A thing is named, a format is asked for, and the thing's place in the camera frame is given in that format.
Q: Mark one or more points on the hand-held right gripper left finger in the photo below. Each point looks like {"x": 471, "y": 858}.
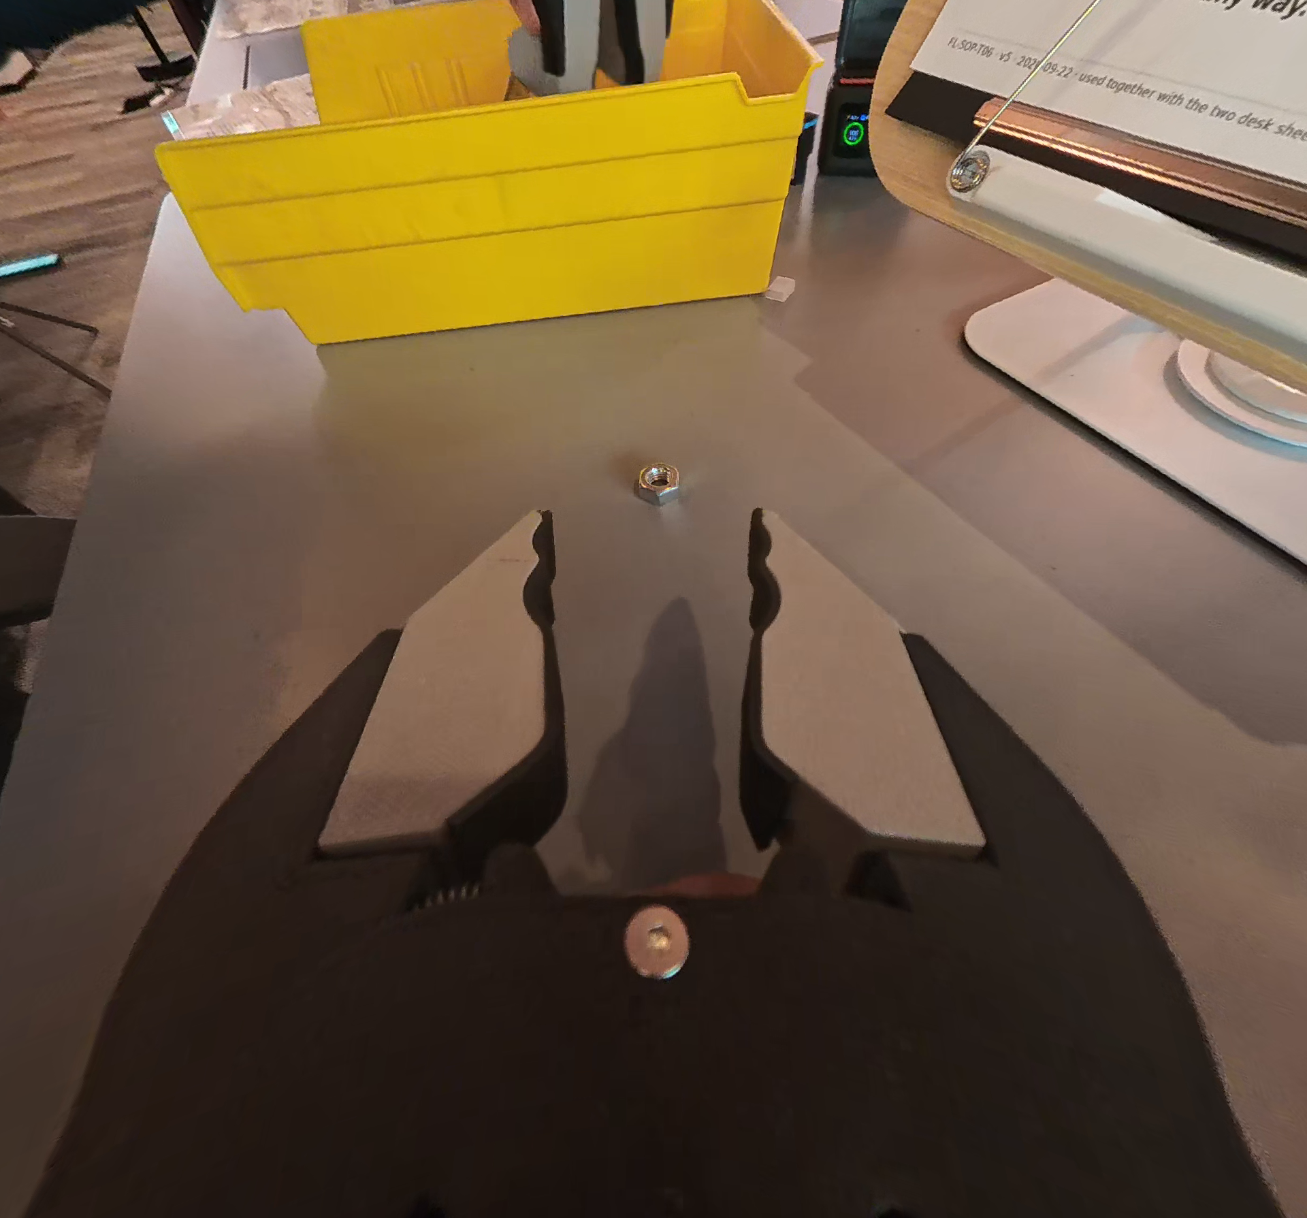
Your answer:
{"x": 450, "y": 718}

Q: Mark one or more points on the printed instruction sheet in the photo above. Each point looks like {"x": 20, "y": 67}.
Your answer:
{"x": 1124, "y": 23}

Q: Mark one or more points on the instruction sheet on stand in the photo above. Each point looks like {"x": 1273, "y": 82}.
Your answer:
{"x": 904, "y": 157}

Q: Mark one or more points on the steel hex nut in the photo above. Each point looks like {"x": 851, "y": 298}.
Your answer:
{"x": 646, "y": 493}

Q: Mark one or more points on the teal lit floor device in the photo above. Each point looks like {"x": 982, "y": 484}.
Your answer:
{"x": 26, "y": 267}

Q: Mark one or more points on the yellow plastic bin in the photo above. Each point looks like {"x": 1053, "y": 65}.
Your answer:
{"x": 490, "y": 238}

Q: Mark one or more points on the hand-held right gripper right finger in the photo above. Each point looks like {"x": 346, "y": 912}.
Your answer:
{"x": 848, "y": 729}

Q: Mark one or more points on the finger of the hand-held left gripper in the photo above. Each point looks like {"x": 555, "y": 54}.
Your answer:
{"x": 580, "y": 23}
{"x": 649, "y": 13}

